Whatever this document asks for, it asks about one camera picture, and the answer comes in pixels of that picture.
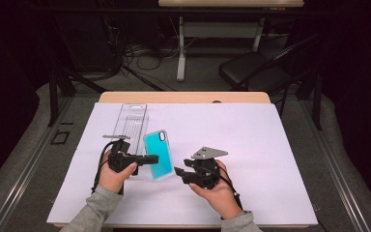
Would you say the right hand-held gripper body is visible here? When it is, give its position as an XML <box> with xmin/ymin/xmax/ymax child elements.
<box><xmin>189</xmin><ymin>146</ymin><xmax>229</xmax><ymax>190</ymax></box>

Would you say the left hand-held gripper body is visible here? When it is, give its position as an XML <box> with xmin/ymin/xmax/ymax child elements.
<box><xmin>101</xmin><ymin>134</ymin><xmax>140</xmax><ymax>174</ymax></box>

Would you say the blue translucent phone case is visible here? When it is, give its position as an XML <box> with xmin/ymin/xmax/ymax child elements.
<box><xmin>143</xmin><ymin>129</ymin><xmax>176</xmax><ymax>181</ymax></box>

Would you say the clear plastic ribbed box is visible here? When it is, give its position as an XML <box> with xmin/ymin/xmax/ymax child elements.
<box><xmin>112</xmin><ymin>102</ymin><xmax>150</xmax><ymax>157</ymax></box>

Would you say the person's left hand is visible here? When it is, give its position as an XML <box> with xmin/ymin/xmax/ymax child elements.
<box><xmin>98</xmin><ymin>150</ymin><xmax>139</xmax><ymax>194</ymax></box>

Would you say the person's right hand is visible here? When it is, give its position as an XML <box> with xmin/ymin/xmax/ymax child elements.
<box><xmin>188</xmin><ymin>159</ymin><xmax>243</xmax><ymax>220</ymax></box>

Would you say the white table sheet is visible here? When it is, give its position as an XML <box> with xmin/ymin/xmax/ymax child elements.
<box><xmin>46</xmin><ymin>101</ymin><xmax>319</xmax><ymax>226</ymax></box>

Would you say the black metal stand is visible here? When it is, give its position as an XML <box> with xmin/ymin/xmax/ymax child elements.
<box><xmin>46</xmin><ymin>47</ymin><xmax>110</xmax><ymax>128</ymax></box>
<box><xmin>278</xmin><ymin>64</ymin><xmax>324</xmax><ymax>131</ymax></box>

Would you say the black folding chair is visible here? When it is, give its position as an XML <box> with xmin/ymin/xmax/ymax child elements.
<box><xmin>217</xmin><ymin>33</ymin><xmax>322</xmax><ymax>95</ymax></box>

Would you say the wooden desk with white legs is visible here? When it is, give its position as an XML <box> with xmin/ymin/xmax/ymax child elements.
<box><xmin>157</xmin><ymin>0</ymin><xmax>305</xmax><ymax>82</ymax></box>

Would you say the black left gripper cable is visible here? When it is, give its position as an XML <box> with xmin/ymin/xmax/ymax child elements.
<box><xmin>91</xmin><ymin>141</ymin><xmax>115</xmax><ymax>194</ymax></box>

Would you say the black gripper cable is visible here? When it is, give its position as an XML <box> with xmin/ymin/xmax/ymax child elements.
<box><xmin>216</xmin><ymin>159</ymin><xmax>244</xmax><ymax>212</ymax></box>
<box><xmin>91</xmin><ymin>141</ymin><xmax>115</xmax><ymax>194</ymax></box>

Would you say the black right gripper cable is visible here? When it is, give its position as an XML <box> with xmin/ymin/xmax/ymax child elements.
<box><xmin>216</xmin><ymin>159</ymin><xmax>244</xmax><ymax>212</ymax></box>

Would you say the bundle of floor cables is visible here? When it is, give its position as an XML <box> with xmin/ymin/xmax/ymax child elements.
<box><xmin>107</xmin><ymin>14</ymin><xmax>183</xmax><ymax>83</ymax></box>

